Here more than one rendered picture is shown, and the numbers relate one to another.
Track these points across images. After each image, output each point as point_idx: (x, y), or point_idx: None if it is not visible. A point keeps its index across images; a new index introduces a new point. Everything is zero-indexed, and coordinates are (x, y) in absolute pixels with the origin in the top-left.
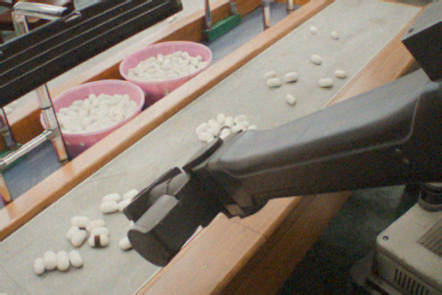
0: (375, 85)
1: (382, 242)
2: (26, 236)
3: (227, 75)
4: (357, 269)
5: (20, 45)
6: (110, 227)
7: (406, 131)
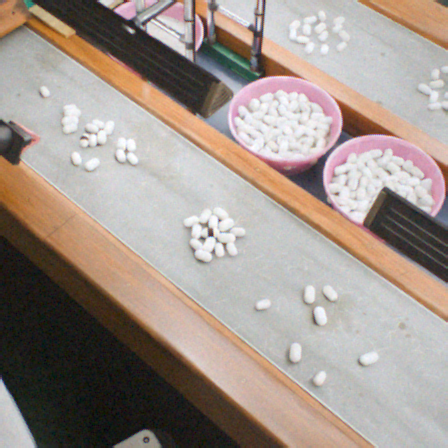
0: (261, 402)
1: (140, 433)
2: (108, 97)
3: (344, 248)
4: (162, 438)
5: (92, 7)
6: (102, 148)
7: None
